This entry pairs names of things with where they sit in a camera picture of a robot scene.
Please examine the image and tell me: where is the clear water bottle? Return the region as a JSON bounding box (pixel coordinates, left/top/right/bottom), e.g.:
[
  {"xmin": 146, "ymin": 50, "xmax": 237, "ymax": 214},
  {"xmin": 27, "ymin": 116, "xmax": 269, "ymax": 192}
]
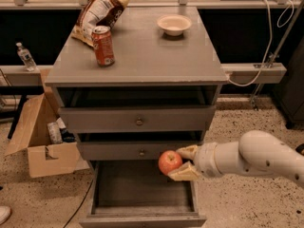
[{"xmin": 16, "ymin": 42, "xmax": 36, "ymax": 71}]

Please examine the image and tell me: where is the can in cardboard box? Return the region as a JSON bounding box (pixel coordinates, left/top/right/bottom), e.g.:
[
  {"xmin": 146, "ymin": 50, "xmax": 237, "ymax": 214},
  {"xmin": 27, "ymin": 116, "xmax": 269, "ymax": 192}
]
[{"xmin": 47, "ymin": 122, "xmax": 63, "ymax": 144}]

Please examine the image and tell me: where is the white cable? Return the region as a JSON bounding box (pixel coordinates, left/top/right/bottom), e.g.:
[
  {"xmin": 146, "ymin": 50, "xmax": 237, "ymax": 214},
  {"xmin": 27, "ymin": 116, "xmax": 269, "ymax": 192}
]
[{"xmin": 225, "ymin": 0, "xmax": 304, "ymax": 87}]

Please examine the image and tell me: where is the metal stand pole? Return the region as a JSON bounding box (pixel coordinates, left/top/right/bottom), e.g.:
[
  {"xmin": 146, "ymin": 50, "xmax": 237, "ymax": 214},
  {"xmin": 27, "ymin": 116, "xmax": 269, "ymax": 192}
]
[{"xmin": 248, "ymin": 0, "xmax": 304, "ymax": 110}]

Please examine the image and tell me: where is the grey drawer cabinet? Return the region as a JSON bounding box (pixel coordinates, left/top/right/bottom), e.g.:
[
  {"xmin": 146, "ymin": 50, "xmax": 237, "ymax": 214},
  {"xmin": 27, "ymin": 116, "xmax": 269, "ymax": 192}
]
[{"xmin": 44, "ymin": 5, "xmax": 230, "ymax": 163}]

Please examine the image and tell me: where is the cardboard box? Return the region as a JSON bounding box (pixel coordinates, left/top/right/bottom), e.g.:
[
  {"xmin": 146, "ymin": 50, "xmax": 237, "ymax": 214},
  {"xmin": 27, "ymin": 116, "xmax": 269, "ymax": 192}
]
[{"xmin": 5, "ymin": 69, "xmax": 89, "ymax": 178}]

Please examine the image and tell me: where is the grey top drawer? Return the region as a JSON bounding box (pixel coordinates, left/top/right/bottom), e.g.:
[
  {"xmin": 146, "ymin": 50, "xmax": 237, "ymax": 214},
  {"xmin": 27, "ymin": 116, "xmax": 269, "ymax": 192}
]
[{"xmin": 59, "ymin": 106, "xmax": 215, "ymax": 133}]

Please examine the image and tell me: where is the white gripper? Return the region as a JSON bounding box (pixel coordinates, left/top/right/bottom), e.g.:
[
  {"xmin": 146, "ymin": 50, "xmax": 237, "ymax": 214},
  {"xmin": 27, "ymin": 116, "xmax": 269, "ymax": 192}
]
[{"xmin": 168, "ymin": 142, "xmax": 219, "ymax": 181}]

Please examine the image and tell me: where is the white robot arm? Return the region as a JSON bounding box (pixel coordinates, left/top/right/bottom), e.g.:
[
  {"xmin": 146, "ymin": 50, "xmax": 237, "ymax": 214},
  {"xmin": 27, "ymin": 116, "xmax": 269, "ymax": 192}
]
[{"xmin": 168, "ymin": 130, "xmax": 304, "ymax": 187}]

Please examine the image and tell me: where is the black floor cable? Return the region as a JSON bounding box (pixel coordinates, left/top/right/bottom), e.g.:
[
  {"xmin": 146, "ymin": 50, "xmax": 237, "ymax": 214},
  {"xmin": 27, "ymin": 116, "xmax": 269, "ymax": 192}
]
[{"xmin": 62, "ymin": 178, "xmax": 95, "ymax": 228}]

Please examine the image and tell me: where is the red apple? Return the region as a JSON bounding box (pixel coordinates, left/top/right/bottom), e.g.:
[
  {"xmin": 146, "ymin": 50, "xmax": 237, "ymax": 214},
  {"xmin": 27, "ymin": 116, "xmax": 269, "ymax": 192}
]
[{"xmin": 158, "ymin": 150, "xmax": 182, "ymax": 176}]

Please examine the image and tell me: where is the orange soda can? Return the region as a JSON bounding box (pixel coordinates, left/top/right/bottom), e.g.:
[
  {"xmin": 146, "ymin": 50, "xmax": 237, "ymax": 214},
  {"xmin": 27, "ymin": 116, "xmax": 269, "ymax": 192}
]
[{"xmin": 91, "ymin": 26, "xmax": 115, "ymax": 67}]

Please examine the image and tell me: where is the brown chip bag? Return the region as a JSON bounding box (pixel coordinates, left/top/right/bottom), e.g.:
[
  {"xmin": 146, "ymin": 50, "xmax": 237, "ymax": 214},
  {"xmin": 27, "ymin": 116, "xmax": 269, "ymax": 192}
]
[{"xmin": 71, "ymin": 0, "xmax": 130, "ymax": 47}]

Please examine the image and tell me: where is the white shoe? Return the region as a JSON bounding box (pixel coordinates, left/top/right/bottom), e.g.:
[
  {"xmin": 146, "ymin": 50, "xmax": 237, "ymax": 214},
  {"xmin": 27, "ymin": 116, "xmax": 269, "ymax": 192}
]
[{"xmin": 0, "ymin": 206, "xmax": 11, "ymax": 224}]

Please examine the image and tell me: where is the grey drawer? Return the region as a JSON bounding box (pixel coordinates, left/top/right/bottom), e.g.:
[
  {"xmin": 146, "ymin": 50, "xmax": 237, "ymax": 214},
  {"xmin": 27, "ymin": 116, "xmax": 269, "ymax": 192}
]
[
  {"xmin": 77, "ymin": 141, "xmax": 202, "ymax": 161},
  {"xmin": 59, "ymin": 106, "xmax": 215, "ymax": 133},
  {"xmin": 80, "ymin": 160, "xmax": 206, "ymax": 228}
]

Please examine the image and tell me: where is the grey bottom drawer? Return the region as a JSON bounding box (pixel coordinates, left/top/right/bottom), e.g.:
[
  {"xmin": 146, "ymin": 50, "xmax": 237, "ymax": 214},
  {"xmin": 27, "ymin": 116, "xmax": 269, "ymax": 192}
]
[{"xmin": 80, "ymin": 160, "xmax": 206, "ymax": 228}]

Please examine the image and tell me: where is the white ceramic bowl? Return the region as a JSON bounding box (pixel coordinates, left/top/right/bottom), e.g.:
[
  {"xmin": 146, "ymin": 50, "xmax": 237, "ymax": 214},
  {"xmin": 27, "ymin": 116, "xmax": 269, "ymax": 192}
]
[{"xmin": 157, "ymin": 14, "xmax": 192, "ymax": 36}]

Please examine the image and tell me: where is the grey middle drawer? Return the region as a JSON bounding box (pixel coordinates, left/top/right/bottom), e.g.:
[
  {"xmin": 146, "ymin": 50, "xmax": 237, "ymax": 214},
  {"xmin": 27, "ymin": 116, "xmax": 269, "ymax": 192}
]
[{"xmin": 77, "ymin": 141, "xmax": 202, "ymax": 161}]

